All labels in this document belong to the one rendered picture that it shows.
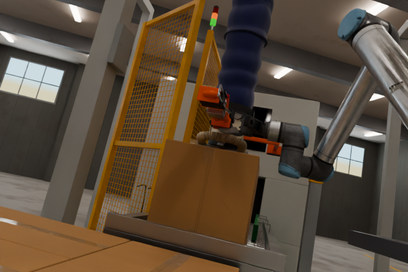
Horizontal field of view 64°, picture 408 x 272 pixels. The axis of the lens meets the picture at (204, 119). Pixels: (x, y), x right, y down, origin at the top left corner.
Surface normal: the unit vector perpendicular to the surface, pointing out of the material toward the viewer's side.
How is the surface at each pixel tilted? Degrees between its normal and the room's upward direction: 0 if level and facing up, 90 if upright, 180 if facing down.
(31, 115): 90
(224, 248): 90
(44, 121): 90
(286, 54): 90
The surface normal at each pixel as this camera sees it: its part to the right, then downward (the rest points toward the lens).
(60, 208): -0.16, -0.24
